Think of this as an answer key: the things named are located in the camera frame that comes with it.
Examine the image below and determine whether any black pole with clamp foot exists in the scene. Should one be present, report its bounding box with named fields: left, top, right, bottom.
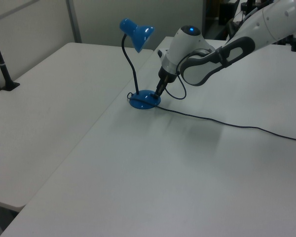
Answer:
left=0, top=21, right=21, bottom=91

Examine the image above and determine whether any blue gooseneck desk lamp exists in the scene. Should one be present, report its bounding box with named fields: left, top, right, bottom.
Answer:
left=119, top=17, right=161, bottom=110

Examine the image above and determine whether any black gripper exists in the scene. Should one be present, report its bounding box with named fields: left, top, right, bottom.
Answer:
left=154, top=66, right=178, bottom=97

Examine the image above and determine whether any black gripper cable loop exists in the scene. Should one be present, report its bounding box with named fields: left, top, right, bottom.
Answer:
left=165, top=53, right=195, bottom=100

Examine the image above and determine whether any black lamp power cable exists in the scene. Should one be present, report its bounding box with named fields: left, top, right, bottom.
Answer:
left=126, top=92, right=296, bottom=143

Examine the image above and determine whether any dark background equipment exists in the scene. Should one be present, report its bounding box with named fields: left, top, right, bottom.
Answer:
left=218, top=0, right=241, bottom=26

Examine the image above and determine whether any grey partition frame post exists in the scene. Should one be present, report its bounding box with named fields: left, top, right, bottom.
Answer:
left=65, top=0, right=83, bottom=44

